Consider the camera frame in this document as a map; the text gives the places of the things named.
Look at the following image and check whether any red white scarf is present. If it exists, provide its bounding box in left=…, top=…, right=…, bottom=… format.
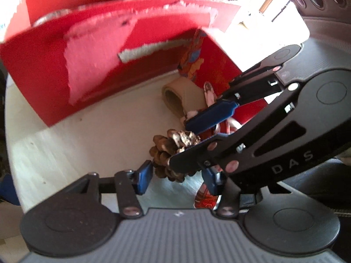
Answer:
left=179, top=81, right=248, bottom=210

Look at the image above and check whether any beige leather strap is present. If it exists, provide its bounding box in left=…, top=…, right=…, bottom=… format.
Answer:
left=161, top=76, right=212, bottom=118

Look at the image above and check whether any brown pine cone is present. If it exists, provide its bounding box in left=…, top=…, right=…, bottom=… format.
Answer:
left=149, top=129, right=201, bottom=183

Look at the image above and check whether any small red gift box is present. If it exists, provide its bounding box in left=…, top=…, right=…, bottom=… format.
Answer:
left=178, top=28, right=242, bottom=106

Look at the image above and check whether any large red cardboard box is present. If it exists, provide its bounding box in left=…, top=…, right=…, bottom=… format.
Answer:
left=1, top=0, right=240, bottom=126

